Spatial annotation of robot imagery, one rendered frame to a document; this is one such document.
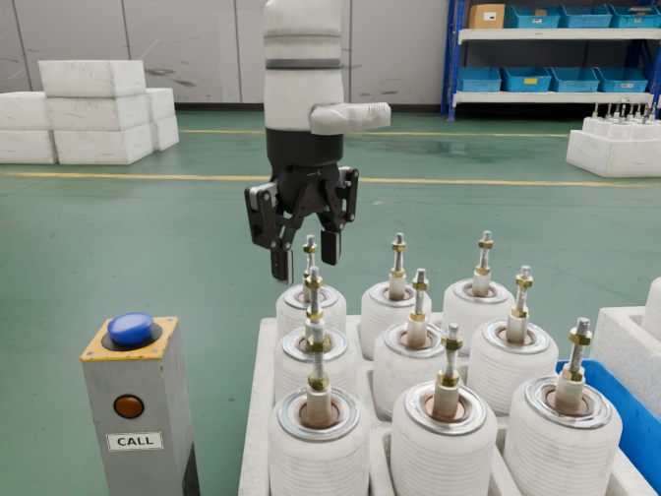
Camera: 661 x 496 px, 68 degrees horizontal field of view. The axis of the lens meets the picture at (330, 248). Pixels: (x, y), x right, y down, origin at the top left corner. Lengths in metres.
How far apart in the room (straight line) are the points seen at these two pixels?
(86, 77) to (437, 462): 2.76
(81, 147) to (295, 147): 2.67
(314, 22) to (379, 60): 5.12
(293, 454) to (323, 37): 0.35
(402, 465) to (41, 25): 6.36
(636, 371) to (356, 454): 0.51
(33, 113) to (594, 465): 3.05
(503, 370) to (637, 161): 2.36
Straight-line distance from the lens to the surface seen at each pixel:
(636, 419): 0.83
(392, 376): 0.57
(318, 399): 0.45
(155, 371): 0.47
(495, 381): 0.61
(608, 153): 2.80
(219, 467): 0.80
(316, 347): 0.43
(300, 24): 0.45
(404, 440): 0.48
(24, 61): 6.76
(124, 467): 0.55
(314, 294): 0.54
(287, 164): 0.46
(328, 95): 0.45
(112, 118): 2.98
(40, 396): 1.04
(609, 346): 0.90
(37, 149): 3.22
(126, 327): 0.49
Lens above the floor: 0.56
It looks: 21 degrees down
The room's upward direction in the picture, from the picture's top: straight up
